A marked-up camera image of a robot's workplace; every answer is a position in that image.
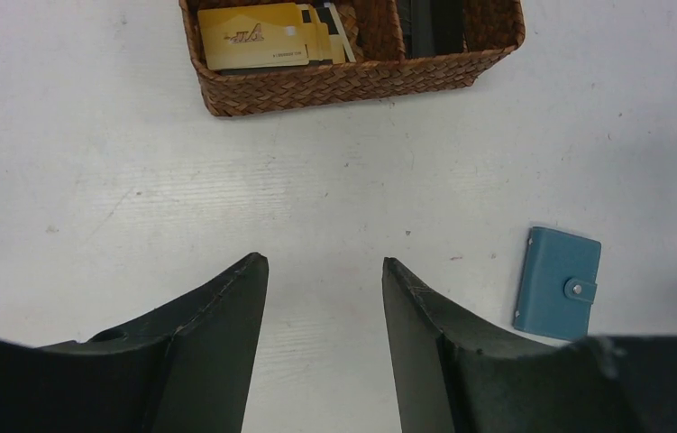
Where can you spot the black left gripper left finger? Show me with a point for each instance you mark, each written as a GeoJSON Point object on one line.
{"type": "Point", "coordinates": [185, 366]}

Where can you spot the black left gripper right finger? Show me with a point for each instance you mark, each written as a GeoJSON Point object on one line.
{"type": "Point", "coordinates": [457, 372]}

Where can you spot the blue leather card holder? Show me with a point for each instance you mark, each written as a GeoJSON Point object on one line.
{"type": "Point", "coordinates": [558, 284]}

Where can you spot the gold card in basket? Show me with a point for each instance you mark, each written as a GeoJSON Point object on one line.
{"type": "Point", "coordinates": [254, 38]}

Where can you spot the black items in basket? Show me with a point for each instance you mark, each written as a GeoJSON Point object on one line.
{"type": "Point", "coordinates": [432, 27]}

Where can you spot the brown woven divided basket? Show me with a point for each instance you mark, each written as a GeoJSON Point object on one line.
{"type": "Point", "coordinates": [492, 30]}

